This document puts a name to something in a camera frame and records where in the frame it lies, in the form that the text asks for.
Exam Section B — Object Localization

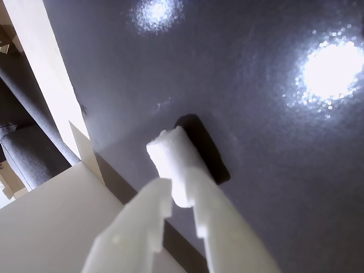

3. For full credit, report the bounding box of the dark table mat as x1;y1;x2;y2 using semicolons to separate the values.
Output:
42;0;364;273

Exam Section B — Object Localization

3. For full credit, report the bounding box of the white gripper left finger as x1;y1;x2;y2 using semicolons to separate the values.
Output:
82;178;173;273

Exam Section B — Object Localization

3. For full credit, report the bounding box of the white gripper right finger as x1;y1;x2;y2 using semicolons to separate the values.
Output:
188;167;282;273

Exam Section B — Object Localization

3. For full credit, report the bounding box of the grey fabric sofa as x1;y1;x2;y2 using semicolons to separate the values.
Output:
0;64;82;191

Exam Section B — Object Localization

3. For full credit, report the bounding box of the white gauze roll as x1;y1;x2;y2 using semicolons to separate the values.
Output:
146;126;204;208

